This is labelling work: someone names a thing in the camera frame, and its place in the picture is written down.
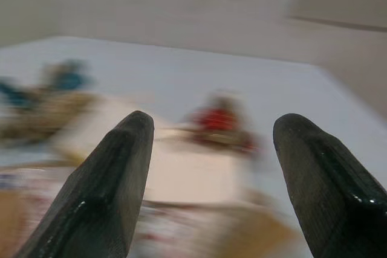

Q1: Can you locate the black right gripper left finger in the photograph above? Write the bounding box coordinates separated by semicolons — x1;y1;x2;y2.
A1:
15;110;155;258

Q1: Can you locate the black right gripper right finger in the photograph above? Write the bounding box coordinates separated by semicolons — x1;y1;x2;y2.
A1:
273;113;387;258

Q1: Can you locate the white paper box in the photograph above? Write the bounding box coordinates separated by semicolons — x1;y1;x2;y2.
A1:
144;126;246;206

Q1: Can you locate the brown cardboard piece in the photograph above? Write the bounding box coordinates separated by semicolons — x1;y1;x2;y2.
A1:
0;187;306;258

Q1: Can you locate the crumpled teal brown wrapper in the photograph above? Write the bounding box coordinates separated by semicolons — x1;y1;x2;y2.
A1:
0;58;102;149

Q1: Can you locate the small red teal wrapper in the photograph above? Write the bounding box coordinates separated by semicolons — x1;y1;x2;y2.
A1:
180;88;262;153

